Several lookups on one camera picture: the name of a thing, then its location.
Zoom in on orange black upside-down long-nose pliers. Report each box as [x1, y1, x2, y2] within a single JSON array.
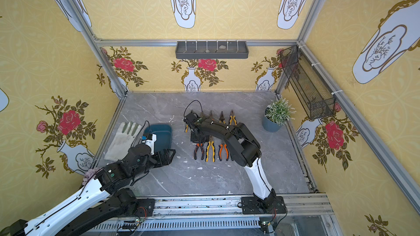
[[193, 142, 206, 161]]

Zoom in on yellow black deli pliers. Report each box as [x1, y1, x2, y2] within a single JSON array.
[[206, 136, 215, 162]]

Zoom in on orange black combination pliers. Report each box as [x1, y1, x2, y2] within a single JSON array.
[[218, 143, 229, 161]]

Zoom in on yellow black long-nose pliers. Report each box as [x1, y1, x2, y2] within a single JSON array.
[[219, 111, 226, 124]]

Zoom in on yellow black combination pliers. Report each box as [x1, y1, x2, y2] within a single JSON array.
[[229, 110, 237, 126]]

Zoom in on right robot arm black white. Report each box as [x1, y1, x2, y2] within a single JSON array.
[[184, 113, 277, 210]]

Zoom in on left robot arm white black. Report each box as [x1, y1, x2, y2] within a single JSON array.
[[1, 144, 176, 236]]

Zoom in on teal storage box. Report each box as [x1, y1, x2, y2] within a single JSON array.
[[143, 123, 172, 153]]

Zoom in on white green work glove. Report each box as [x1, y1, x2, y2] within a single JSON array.
[[105, 121, 143, 161]]

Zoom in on blue plant pot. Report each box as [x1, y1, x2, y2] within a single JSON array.
[[262, 115, 282, 133]]

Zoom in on purple artificial flower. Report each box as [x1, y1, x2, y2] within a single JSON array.
[[82, 167, 100, 186]]

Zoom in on green white artificial plant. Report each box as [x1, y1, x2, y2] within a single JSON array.
[[265, 98, 296, 125]]

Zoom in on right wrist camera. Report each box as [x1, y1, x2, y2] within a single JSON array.
[[184, 111, 201, 125]]

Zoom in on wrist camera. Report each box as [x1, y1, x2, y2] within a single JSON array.
[[184, 111, 201, 125], [142, 134, 157, 155]]

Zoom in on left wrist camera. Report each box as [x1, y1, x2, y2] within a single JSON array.
[[142, 134, 157, 155]]

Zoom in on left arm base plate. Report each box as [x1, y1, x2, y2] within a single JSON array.
[[109, 198, 155, 217]]

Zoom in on grey wall shelf tray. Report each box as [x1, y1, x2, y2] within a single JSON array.
[[175, 40, 249, 60]]

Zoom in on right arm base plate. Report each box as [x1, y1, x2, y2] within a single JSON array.
[[237, 196, 287, 215]]

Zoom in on black wire mesh basket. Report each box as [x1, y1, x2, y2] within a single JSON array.
[[278, 46, 336, 120]]

